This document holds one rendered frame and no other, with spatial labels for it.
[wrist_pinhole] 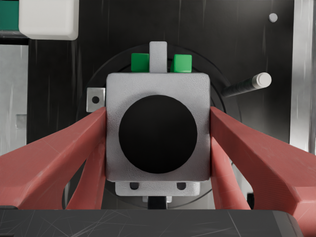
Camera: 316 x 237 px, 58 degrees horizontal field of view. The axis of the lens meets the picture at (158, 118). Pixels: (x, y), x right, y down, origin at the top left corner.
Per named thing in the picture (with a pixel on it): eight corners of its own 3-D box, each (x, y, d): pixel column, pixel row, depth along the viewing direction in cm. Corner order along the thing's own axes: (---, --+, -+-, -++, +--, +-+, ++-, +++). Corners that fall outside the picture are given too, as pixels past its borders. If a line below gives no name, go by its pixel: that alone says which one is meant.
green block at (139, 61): (150, 80, 24) (149, 71, 19) (136, 80, 24) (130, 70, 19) (151, 66, 24) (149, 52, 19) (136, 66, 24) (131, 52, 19)
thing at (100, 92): (108, 113, 24) (105, 113, 22) (90, 112, 24) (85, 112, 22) (108, 89, 24) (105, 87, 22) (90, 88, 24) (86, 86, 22)
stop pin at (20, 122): (44, 127, 30) (27, 129, 26) (33, 127, 30) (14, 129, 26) (44, 114, 30) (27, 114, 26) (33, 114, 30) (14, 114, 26)
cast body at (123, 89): (193, 186, 17) (217, 221, 10) (122, 185, 17) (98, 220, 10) (193, 51, 18) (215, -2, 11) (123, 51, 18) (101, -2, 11)
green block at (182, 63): (184, 81, 24) (191, 72, 19) (169, 81, 24) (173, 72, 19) (184, 67, 24) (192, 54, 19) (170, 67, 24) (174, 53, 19)
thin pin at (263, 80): (230, 97, 24) (272, 87, 15) (221, 97, 24) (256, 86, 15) (231, 87, 24) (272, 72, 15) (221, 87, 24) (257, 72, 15)
